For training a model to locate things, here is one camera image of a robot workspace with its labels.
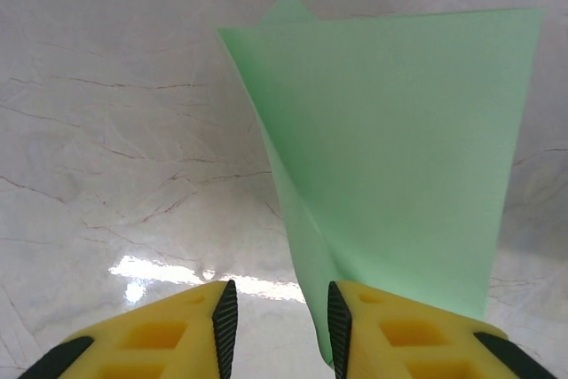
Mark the light green paper sheet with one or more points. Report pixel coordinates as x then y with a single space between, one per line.
377 152

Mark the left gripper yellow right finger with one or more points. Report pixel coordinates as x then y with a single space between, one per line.
421 339

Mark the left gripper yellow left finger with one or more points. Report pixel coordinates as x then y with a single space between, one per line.
146 334

